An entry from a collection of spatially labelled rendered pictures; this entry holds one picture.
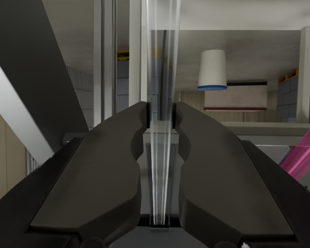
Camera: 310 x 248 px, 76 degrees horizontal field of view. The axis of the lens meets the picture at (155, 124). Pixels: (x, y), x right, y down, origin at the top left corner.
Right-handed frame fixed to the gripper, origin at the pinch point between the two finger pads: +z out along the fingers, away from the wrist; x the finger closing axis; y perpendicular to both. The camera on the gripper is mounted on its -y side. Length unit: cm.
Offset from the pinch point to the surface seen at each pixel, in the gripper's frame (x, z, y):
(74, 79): -196, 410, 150
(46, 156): -8.8, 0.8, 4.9
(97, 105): -13.1, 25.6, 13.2
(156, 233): -0.4, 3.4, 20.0
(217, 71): 82, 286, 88
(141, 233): -2.2, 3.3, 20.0
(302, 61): 56, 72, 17
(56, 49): -8.0, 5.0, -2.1
